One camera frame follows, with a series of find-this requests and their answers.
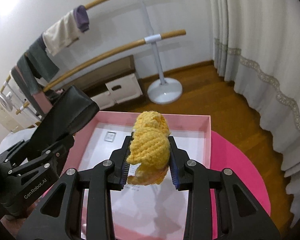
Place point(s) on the pink round table cover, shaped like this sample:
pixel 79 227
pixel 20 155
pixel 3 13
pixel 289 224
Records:
pixel 237 172

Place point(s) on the dark green towel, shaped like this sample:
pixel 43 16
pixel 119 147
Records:
pixel 35 64

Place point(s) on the black leather pouch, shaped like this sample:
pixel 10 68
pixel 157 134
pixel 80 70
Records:
pixel 72 111

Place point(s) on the wooden ballet barre stand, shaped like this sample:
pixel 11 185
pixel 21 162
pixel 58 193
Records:
pixel 146 40

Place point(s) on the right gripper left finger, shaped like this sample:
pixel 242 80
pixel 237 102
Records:
pixel 59 214

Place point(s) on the yellow crochet toy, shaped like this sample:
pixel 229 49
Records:
pixel 149 149

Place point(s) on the small white fan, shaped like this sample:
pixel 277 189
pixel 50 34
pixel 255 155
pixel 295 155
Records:
pixel 6 101

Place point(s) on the low dark wood cabinet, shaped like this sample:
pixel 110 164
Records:
pixel 111 86

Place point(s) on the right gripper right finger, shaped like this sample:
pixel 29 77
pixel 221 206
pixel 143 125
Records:
pixel 217 198

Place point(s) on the pink grey hanging cloth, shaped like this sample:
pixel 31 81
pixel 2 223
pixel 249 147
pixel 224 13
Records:
pixel 39 101

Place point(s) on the white curtain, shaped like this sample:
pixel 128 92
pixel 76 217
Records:
pixel 257 46

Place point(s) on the pink cardboard box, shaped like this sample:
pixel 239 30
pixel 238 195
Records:
pixel 121 120

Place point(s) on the purple cloth on barre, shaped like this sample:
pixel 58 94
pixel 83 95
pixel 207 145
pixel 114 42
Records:
pixel 81 18

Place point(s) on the cream cloth on barre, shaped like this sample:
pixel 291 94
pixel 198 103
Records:
pixel 61 34

